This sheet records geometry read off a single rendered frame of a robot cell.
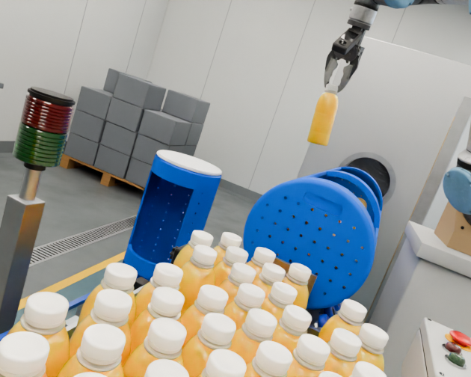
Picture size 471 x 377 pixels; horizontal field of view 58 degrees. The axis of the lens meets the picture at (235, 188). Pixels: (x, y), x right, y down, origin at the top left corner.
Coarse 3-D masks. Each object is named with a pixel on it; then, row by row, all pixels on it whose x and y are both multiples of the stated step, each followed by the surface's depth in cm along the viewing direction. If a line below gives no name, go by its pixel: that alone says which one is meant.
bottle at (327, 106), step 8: (320, 96) 137; (328, 96) 134; (336, 96) 135; (320, 104) 135; (328, 104) 134; (336, 104) 135; (320, 112) 135; (328, 112) 134; (320, 120) 135; (328, 120) 135; (312, 128) 137; (320, 128) 135; (328, 128) 136; (312, 136) 137; (320, 136) 136; (328, 136) 137; (320, 144) 137
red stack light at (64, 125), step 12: (24, 108) 58; (36, 108) 57; (48, 108) 57; (60, 108) 58; (72, 108) 60; (24, 120) 58; (36, 120) 58; (48, 120) 58; (60, 120) 59; (60, 132) 59
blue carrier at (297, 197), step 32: (288, 192) 91; (320, 192) 89; (352, 192) 171; (256, 224) 94; (288, 224) 92; (320, 224) 90; (352, 224) 87; (288, 256) 93; (320, 256) 90; (352, 256) 88; (320, 288) 91; (352, 288) 88
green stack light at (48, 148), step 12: (24, 132) 58; (36, 132) 58; (48, 132) 58; (24, 144) 58; (36, 144) 58; (48, 144) 59; (60, 144) 60; (24, 156) 59; (36, 156) 59; (48, 156) 59; (60, 156) 62
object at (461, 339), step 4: (452, 332) 65; (456, 332) 66; (460, 332) 66; (452, 336) 65; (456, 336) 64; (460, 336) 64; (464, 336) 65; (456, 340) 65; (460, 340) 64; (464, 340) 64; (468, 340) 64; (460, 344) 64; (464, 344) 64; (468, 344) 63
